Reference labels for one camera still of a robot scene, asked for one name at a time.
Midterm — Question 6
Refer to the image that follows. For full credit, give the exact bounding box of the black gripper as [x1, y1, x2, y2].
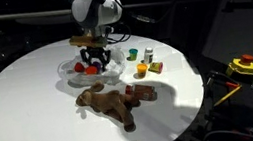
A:
[79, 44, 114, 76]

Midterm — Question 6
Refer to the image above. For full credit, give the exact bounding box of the purple plastic jar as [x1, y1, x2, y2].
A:
[92, 60, 103, 71]

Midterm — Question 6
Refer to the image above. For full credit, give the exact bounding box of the orange lid Play-Doh can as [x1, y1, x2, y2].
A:
[83, 64, 100, 77]

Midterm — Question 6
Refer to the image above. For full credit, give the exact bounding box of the red toy strawberry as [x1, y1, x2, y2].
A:
[73, 61, 86, 74]

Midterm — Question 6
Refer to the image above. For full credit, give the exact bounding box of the teal lid Play-Doh can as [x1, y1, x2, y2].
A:
[127, 47, 140, 62]

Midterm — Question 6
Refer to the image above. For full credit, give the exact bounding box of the brown plush moose toy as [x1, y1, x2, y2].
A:
[72, 74, 146, 141]

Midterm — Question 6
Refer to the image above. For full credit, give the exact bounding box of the yellow lid Play-Doh can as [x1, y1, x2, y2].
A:
[135, 61, 151, 80]

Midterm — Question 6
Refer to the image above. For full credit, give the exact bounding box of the brown spice bottle red cap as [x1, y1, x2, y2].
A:
[124, 79, 159, 106]

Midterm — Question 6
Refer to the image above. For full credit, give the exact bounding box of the pink lid Play-Doh can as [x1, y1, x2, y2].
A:
[147, 60, 165, 76]

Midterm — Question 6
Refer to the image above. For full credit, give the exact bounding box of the white translucent plastic bag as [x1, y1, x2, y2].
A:
[54, 45, 130, 93]

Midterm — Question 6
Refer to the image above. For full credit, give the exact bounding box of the grey metal railing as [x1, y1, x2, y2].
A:
[0, 1, 76, 27]

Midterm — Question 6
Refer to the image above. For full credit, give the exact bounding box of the yellow pencil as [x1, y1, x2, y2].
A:
[210, 85, 246, 108]

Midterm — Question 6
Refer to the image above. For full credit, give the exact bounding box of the yellow emergency stop button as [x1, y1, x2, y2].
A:
[223, 53, 253, 80]

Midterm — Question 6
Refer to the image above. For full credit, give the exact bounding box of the yellow wrist camera mount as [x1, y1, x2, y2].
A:
[68, 30, 110, 53]

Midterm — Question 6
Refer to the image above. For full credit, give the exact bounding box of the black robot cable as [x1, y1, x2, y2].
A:
[101, 0, 134, 46]

